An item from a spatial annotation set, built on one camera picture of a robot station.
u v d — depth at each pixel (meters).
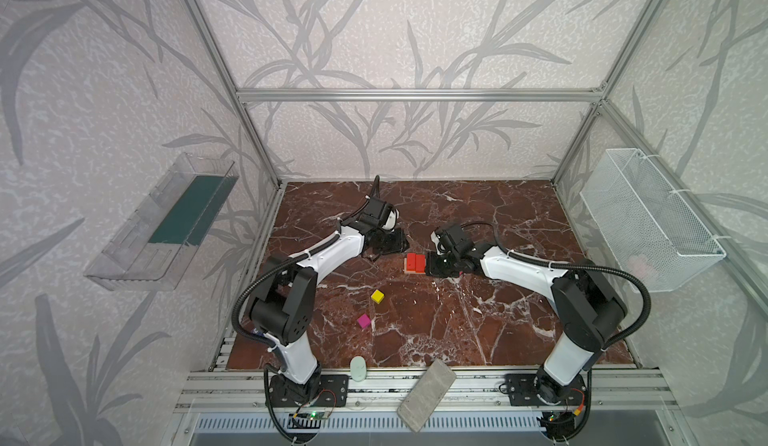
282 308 0.47
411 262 0.95
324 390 0.73
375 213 0.73
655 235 0.63
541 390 0.65
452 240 0.72
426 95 0.96
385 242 0.78
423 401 0.69
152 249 0.64
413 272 0.94
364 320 0.85
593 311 0.46
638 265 0.74
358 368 0.75
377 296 0.89
